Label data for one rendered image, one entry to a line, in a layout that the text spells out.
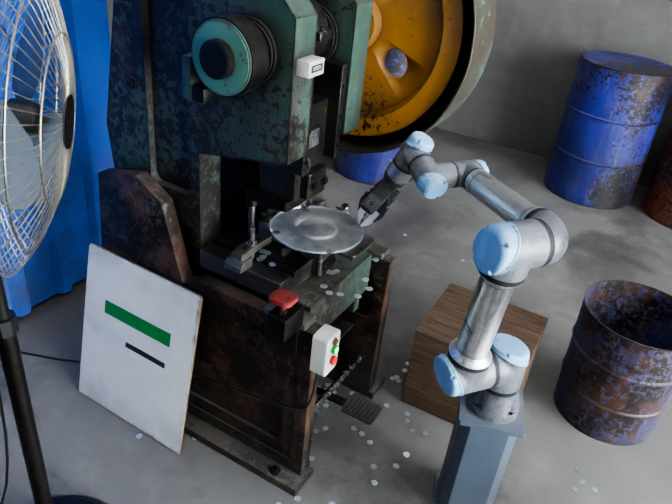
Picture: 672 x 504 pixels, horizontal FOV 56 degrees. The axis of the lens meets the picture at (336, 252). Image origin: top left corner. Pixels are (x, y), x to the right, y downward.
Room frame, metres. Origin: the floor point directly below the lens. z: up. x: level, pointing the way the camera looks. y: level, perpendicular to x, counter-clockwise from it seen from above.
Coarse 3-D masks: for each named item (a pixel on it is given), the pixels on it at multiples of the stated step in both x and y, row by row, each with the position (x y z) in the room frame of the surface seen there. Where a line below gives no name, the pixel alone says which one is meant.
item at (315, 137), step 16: (320, 96) 1.79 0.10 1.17; (320, 112) 1.75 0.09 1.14; (320, 128) 1.75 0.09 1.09; (320, 144) 1.76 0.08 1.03; (320, 160) 1.77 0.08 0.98; (272, 176) 1.69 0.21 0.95; (288, 176) 1.66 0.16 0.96; (304, 176) 1.67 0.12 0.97; (320, 176) 1.72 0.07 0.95; (272, 192) 1.69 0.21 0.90; (288, 192) 1.66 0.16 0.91; (304, 192) 1.67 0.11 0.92
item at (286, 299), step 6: (270, 294) 1.36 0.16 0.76; (276, 294) 1.36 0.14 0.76; (282, 294) 1.36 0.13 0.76; (288, 294) 1.37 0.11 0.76; (294, 294) 1.37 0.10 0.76; (270, 300) 1.34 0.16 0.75; (276, 300) 1.34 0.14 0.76; (282, 300) 1.34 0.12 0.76; (288, 300) 1.34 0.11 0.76; (294, 300) 1.35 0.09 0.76; (282, 306) 1.32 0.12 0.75; (288, 306) 1.32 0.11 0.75
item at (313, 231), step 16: (320, 208) 1.84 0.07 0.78; (272, 224) 1.70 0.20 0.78; (288, 224) 1.71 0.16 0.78; (304, 224) 1.71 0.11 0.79; (320, 224) 1.72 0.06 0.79; (336, 224) 1.74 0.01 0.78; (352, 224) 1.75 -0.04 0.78; (288, 240) 1.61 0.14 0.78; (304, 240) 1.62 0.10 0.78; (320, 240) 1.63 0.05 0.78; (336, 240) 1.64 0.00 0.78; (352, 240) 1.65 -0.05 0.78
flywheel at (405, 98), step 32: (384, 0) 2.04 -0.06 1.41; (416, 0) 2.00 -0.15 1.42; (448, 0) 1.92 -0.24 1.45; (384, 32) 2.04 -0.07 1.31; (416, 32) 1.99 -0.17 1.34; (448, 32) 1.91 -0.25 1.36; (384, 64) 2.06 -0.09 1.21; (416, 64) 1.98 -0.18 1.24; (448, 64) 1.90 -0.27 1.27; (384, 96) 2.02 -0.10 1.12; (416, 96) 1.94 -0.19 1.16; (384, 128) 1.98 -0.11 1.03
